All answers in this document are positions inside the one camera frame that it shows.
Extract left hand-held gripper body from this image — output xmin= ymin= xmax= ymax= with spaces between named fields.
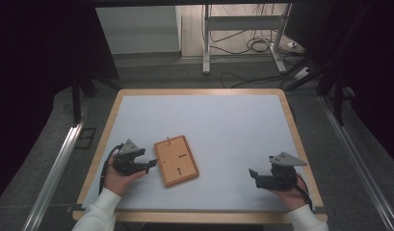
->
xmin=112 ymin=139 xmax=144 ymax=176

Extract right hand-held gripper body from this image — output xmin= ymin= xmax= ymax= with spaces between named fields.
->
xmin=261 ymin=151 xmax=308 ymax=191

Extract orange wooden board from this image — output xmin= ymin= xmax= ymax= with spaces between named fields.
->
xmin=153 ymin=135 xmax=200 ymax=188

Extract person's left hand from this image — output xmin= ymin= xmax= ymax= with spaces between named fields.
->
xmin=103 ymin=154 xmax=147 ymax=197

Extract person's right hand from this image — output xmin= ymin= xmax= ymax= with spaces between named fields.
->
xmin=269 ymin=174 xmax=310 ymax=212

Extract black floor grate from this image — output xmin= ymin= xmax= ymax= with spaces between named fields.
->
xmin=73 ymin=127 xmax=97 ymax=150

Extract white table mat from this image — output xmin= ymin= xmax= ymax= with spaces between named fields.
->
xmin=82 ymin=93 xmax=315 ymax=212

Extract black metal stand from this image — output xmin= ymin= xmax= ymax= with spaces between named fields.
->
xmin=315 ymin=64 xmax=347 ymax=127
xmin=70 ymin=68 xmax=122 ymax=125

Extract white power strip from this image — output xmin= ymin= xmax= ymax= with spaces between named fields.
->
xmin=293 ymin=65 xmax=315 ymax=82

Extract white cabinet panel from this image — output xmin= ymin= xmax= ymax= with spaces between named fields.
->
xmin=94 ymin=5 xmax=183 ymax=56

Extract dark curtain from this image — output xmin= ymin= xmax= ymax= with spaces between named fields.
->
xmin=282 ymin=0 xmax=394 ymax=160
xmin=0 ymin=0 xmax=119 ymax=208

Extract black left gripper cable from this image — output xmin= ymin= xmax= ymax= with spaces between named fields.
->
xmin=98 ymin=143 xmax=125 ymax=195

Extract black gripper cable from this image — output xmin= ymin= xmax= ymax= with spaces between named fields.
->
xmin=295 ymin=173 xmax=314 ymax=211
xmin=98 ymin=143 xmax=125 ymax=195

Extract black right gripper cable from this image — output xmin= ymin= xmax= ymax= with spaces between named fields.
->
xmin=295 ymin=173 xmax=314 ymax=211

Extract silver metal floor rail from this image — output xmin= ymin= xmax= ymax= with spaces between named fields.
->
xmin=21 ymin=122 xmax=86 ymax=231
xmin=317 ymin=95 xmax=394 ymax=231

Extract black floor cables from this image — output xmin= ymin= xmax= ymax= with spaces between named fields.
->
xmin=209 ymin=3 xmax=306 ymax=90

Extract white metal desk frame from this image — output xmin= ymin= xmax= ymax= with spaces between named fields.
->
xmin=201 ymin=3 xmax=293 ymax=75

